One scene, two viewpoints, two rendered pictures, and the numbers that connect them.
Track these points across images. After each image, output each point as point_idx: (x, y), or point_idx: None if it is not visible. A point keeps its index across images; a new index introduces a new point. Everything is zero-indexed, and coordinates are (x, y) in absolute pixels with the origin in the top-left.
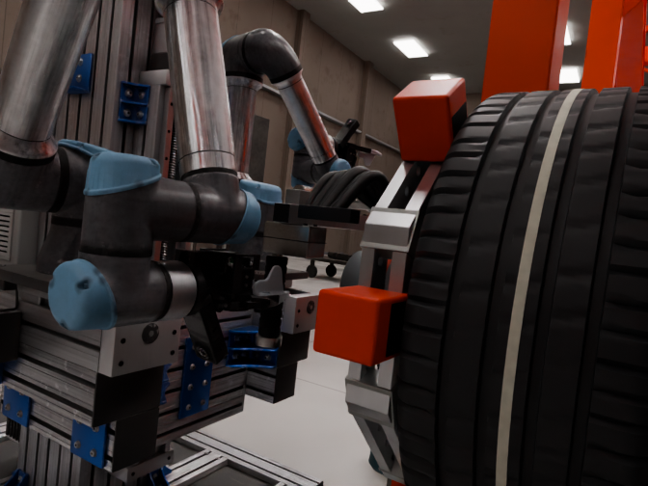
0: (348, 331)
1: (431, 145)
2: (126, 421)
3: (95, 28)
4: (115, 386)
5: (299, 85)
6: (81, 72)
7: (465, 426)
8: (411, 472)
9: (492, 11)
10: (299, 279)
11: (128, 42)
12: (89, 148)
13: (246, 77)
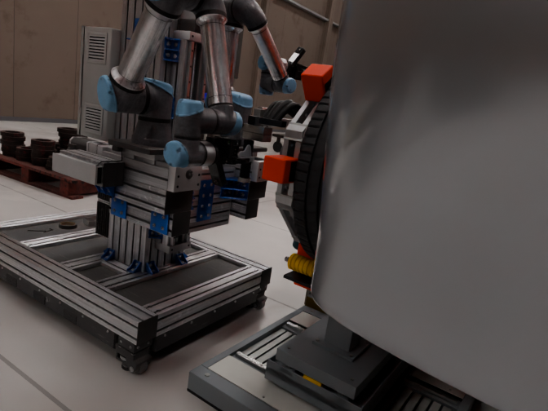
0: (274, 170)
1: (316, 95)
2: (177, 214)
3: None
4: (173, 197)
5: (265, 33)
6: None
7: (314, 205)
8: (297, 225)
9: None
10: (261, 152)
11: None
12: (157, 82)
13: (232, 26)
